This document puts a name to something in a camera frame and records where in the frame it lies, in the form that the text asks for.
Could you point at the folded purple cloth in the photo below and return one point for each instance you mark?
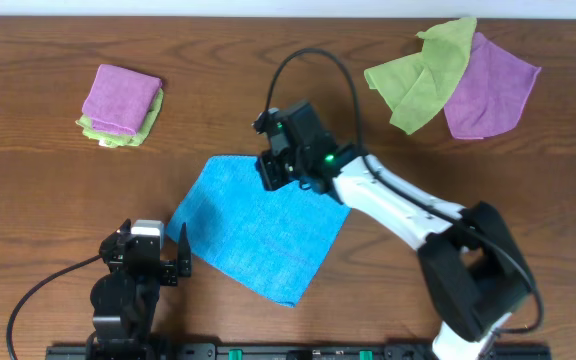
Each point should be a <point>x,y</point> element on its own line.
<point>120,99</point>

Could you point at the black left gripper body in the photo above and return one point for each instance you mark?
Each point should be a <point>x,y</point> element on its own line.
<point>153,267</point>

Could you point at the blue microfiber cloth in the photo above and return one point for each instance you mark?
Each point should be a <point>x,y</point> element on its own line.
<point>272,242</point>

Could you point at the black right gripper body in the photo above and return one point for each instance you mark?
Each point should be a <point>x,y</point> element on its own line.
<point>273,172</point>

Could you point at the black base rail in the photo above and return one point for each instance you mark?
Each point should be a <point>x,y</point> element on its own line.
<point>208,351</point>

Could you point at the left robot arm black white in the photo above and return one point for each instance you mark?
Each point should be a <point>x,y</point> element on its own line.
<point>125,299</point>

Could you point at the loose purple microfiber cloth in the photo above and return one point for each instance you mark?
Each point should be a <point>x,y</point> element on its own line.
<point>490,97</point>

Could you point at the loose green microfiber cloth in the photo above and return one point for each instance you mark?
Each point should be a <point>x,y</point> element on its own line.
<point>416,87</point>

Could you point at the folded green cloth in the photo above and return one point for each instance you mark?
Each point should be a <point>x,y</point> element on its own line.
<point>113,141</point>

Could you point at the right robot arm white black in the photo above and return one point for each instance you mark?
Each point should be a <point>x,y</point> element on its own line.
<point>473,269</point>

